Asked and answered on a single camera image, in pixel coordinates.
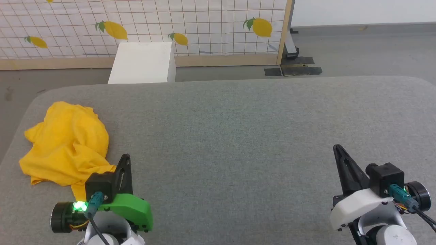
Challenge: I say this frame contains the white rectangular box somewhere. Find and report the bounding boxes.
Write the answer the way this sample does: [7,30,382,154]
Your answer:
[108,42,177,84]

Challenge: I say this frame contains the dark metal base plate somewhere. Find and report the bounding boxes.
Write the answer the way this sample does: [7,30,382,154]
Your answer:
[280,56,323,76]

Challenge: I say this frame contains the grey metal support foot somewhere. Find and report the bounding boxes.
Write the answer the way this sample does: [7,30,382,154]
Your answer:
[284,28,300,59]

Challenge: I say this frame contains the yellow t-shirt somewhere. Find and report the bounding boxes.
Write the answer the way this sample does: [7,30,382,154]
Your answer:
[19,101,117,202]

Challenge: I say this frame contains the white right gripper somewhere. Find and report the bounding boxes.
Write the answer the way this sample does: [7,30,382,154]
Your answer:
[330,144,432,232]

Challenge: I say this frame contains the left black cable teal plug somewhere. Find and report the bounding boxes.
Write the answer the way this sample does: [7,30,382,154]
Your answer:
[87,191,111,245]

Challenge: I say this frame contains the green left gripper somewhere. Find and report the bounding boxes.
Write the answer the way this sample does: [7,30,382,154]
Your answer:
[50,153,154,234]

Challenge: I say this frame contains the grey fabric sofa cushion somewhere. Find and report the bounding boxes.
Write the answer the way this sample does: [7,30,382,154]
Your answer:
[0,76,436,245]

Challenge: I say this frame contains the lemon print partition screen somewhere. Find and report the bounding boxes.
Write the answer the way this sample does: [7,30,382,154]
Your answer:
[0,0,294,70]

